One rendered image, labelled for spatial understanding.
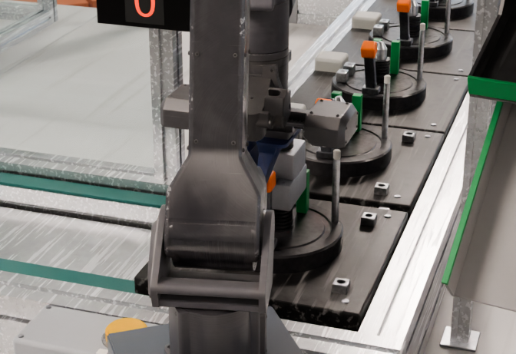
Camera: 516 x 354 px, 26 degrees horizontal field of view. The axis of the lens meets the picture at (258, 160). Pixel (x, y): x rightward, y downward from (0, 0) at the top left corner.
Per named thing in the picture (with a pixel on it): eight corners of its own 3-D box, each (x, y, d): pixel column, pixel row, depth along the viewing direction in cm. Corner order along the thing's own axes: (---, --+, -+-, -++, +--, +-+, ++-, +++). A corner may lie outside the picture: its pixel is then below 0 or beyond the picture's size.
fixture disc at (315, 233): (323, 282, 114) (324, 265, 114) (196, 262, 118) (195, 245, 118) (355, 223, 127) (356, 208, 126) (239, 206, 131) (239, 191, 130)
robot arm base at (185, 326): (184, 396, 81) (182, 325, 79) (163, 349, 87) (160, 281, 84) (275, 378, 83) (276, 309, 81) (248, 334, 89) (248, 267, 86)
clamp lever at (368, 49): (376, 90, 159) (374, 49, 154) (362, 89, 160) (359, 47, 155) (382, 74, 162) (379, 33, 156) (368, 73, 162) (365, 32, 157)
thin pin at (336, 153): (337, 223, 122) (339, 151, 119) (330, 222, 122) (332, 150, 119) (339, 220, 123) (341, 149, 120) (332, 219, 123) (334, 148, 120)
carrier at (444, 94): (444, 145, 153) (451, 57, 148) (276, 125, 160) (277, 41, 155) (470, 88, 174) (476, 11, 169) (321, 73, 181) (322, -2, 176)
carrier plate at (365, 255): (359, 332, 109) (360, 313, 109) (133, 293, 116) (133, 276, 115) (407, 226, 130) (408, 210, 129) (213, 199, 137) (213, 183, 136)
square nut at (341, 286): (346, 295, 112) (346, 286, 112) (331, 292, 112) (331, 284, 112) (350, 287, 113) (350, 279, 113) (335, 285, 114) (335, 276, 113)
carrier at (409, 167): (409, 221, 132) (415, 122, 127) (218, 194, 138) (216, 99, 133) (444, 146, 153) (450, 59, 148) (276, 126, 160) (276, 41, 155)
